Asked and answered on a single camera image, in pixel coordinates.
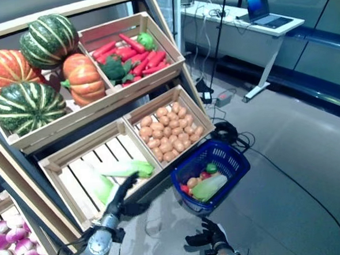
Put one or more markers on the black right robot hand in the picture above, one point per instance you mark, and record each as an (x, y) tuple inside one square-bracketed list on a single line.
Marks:
[(212, 234)]

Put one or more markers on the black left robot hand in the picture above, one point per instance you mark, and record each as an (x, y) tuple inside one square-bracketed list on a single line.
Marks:
[(118, 198)]

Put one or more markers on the blue plastic shopping basket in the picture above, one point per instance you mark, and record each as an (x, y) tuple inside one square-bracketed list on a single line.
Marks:
[(198, 208)]

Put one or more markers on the green white napa cabbage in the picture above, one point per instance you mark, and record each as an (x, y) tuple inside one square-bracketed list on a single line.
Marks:
[(123, 168), (209, 187), (96, 181)]

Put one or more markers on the small red pepper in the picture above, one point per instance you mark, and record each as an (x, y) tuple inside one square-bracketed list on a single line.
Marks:
[(185, 188)]

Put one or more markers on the brown potato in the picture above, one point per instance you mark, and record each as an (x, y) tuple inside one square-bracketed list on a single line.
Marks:
[(178, 145), (164, 120), (176, 106), (199, 130), (161, 112), (153, 143), (146, 121), (169, 156), (192, 182), (145, 132), (183, 136), (165, 147), (189, 120), (182, 113), (157, 154)]

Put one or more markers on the red tomato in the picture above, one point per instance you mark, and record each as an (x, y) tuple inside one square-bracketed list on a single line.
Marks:
[(204, 175)]

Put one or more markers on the small green pepper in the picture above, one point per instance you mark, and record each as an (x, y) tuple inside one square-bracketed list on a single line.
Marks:
[(211, 168)]

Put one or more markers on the wooden cabbage crate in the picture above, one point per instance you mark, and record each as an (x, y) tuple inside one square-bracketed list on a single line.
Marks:
[(73, 148)]

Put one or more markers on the large wooden pumpkin crate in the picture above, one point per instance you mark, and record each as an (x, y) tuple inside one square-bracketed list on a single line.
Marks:
[(57, 125)]

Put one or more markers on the wooden potato crate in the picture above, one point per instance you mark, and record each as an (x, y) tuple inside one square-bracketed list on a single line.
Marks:
[(198, 112)]

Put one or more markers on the small orange pumpkin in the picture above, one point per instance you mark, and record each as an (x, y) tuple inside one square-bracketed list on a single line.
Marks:
[(83, 80)]

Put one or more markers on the green striped pumpkin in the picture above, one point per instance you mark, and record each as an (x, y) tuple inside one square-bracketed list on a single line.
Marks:
[(27, 107), (49, 39)]

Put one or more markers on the dark green broccoli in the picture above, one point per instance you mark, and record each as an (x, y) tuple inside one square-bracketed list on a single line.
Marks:
[(114, 68)]

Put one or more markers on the long red carrot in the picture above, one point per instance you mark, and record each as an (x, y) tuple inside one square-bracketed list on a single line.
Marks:
[(155, 69), (104, 49), (141, 68), (138, 57), (155, 59), (131, 43)]

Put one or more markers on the grey power strip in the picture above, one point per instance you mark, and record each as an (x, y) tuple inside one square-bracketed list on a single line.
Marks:
[(223, 99)]

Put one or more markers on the black power adapter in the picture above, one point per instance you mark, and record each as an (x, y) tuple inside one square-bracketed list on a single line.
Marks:
[(207, 96)]

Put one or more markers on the light green leafy vegetable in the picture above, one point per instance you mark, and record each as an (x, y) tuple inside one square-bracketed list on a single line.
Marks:
[(146, 40)]

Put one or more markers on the pile of red peppers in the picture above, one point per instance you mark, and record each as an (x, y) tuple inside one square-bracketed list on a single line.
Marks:
[(164, 38)]

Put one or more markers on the large orange pumpkin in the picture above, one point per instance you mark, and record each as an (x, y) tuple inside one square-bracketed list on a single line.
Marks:
[(5, 71)]

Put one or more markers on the wooden display stand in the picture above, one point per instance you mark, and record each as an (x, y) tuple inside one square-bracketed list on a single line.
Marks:
[(64, 10)]

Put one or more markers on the black stand pole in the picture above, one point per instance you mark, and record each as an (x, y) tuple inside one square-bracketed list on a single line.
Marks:
[(220, 26)]

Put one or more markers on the white desk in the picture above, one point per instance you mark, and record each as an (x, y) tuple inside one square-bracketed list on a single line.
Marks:
[(230, 25)]

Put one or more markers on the grey laptop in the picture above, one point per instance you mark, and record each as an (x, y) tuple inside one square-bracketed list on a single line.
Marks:
[(270, 20)]

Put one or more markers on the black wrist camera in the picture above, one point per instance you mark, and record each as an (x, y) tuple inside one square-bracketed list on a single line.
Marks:
[(118, 234)]

